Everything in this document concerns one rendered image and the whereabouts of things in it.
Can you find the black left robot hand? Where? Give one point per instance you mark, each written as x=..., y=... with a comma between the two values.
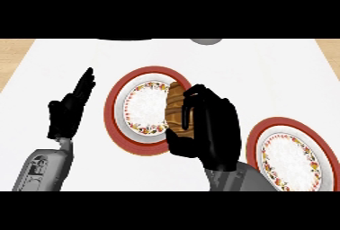
x=67, y=113

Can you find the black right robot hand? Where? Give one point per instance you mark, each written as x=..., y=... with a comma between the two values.
x=212, y=125

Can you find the brown croissant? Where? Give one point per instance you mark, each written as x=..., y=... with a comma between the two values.
x=177, y=110

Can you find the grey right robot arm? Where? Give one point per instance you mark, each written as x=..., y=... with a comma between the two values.
x=239, y=179

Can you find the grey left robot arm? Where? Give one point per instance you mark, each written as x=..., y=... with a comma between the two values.
x=46, y=170

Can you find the red-rimmed floral plate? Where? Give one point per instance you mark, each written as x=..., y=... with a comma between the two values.
x=141, y=107
x=292, y=158

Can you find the grey round object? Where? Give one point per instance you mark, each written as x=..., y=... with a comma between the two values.
x=206, y=41

